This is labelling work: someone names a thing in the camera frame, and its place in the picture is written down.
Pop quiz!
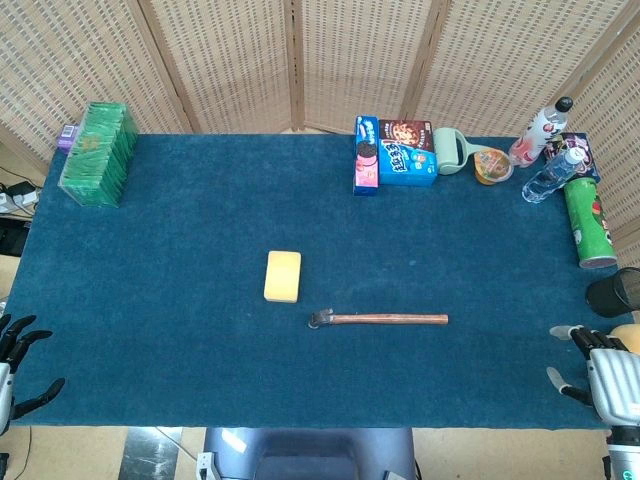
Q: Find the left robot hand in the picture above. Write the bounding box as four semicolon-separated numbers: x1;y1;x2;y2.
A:
0;314;67;436

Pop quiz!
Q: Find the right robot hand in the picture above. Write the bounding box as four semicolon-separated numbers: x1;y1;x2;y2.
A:
545;324;640;429

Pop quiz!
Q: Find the wooden handled hammer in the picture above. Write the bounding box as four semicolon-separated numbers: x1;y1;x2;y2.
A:
306;308;450;331

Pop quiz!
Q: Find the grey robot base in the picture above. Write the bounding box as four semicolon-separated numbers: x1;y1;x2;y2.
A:
196;426;418;480

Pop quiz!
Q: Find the yellow sponge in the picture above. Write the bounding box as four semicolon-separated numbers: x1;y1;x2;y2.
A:
262;250;303;304

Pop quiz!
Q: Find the yellow rubber duck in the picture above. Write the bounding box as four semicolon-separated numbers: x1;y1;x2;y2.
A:
608;322;640;355

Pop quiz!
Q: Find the black mesh pen cup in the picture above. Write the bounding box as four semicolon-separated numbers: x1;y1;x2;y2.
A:
585;267;640;319

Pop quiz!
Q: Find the white power strip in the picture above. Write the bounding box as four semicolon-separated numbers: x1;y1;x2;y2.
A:
0;181;40;214

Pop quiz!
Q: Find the green chips can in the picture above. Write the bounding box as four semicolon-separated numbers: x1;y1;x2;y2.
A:
564;177;619;271

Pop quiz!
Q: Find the clear water bottle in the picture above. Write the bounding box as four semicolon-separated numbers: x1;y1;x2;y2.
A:
521;147;584;204

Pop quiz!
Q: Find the green packets clear box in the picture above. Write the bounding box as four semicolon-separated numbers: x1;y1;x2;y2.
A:
57;101;140;208

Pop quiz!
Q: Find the small purple box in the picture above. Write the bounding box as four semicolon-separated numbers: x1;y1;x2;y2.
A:
56;124;81;153

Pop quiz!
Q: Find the dark purple snack box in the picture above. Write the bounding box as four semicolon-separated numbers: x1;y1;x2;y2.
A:
543;131;602;184

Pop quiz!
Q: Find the orange jelly cup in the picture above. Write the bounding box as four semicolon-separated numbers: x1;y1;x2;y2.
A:
473;148;516;187

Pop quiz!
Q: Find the white pink drink bottle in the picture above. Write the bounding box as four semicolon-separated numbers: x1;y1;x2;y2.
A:
508;96;574;169

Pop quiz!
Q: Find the pale green lint roller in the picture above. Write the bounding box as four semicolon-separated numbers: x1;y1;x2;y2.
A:
432;127;487;176

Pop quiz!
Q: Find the blue cookie box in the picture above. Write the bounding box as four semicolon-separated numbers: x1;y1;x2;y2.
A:
378;137;439;189

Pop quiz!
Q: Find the blue table cloth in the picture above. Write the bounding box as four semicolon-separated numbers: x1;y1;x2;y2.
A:
0;132;636;432

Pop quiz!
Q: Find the brown pizza print box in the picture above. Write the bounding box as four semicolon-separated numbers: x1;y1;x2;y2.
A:
378;118;435;153

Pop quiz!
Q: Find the blue pink Oreo box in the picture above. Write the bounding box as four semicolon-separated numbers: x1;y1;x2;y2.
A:
352;115;381;197

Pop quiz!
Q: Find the woven folding screen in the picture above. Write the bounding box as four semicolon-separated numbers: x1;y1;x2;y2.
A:
0;0;640;256

